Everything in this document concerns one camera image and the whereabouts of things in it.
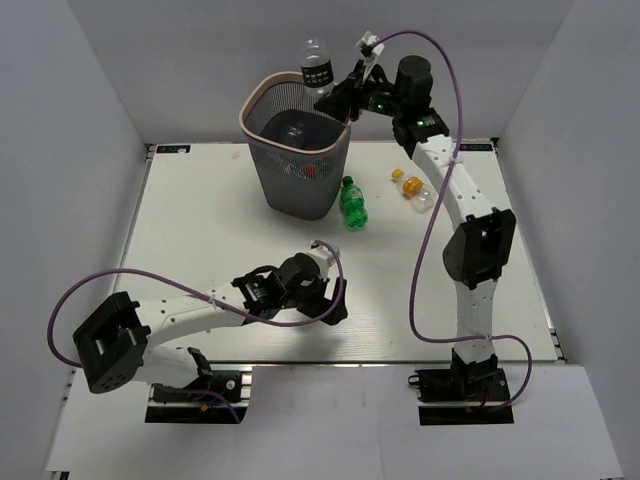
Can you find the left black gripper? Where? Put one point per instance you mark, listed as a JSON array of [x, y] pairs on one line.
[[323, 306]]

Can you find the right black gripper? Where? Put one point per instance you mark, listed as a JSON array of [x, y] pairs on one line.
[[349, 93]]

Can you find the black label black cap bottle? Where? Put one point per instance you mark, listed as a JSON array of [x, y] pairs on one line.
[[316, 68]]

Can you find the red label cola bottle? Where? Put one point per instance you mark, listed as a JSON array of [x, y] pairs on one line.
[[305, 172]]

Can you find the clear unlabelled plastic bottle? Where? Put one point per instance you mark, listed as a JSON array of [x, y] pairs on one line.
[[292, 135]]

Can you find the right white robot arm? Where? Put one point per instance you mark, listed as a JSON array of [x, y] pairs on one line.
[[480, 246]]

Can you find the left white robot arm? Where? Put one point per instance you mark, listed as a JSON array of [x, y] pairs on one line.
[[125, 340]]

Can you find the grey mesh waste bin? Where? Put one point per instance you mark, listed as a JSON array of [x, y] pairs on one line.
[[282, 99]]

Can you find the orange cap juice bottle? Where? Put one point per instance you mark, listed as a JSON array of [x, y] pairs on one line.
[[420, 196]]

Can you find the green soda bottle upper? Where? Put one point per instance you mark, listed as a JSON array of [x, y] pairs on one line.
[[352, 204]]

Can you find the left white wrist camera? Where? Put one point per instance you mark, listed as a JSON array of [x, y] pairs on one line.
[[325, 257]]

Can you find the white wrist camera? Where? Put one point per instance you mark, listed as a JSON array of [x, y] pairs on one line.
[[371, 47], [325, 257]]

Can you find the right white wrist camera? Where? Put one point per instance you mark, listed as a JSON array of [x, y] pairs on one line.
[[371, 47]]

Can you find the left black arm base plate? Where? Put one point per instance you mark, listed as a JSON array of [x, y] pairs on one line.
[[221, 399]]

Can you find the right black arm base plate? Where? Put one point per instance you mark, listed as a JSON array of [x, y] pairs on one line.
[[441, 403]]

